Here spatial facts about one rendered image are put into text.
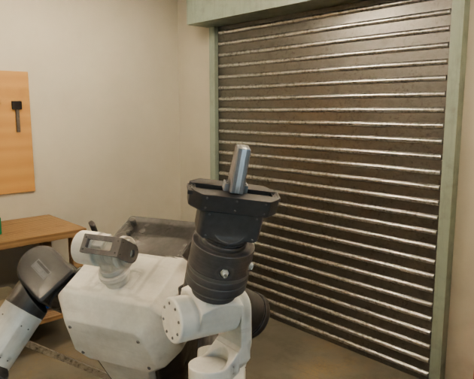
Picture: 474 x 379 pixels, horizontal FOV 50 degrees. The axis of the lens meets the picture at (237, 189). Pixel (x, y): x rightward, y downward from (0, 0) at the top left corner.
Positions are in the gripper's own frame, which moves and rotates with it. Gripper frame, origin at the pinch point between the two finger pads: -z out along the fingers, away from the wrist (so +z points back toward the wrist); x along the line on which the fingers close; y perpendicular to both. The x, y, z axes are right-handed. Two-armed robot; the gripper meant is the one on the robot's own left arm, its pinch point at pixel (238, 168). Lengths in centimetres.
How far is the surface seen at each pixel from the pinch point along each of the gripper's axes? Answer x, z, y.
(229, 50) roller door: -52, 31, 362
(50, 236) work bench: 62, 157, 252
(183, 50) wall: -19, 45, 418
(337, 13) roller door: -105, -14, 279
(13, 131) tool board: 103, 112, 321
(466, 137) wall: -167, 34, 191
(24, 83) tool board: 99, 78, 336
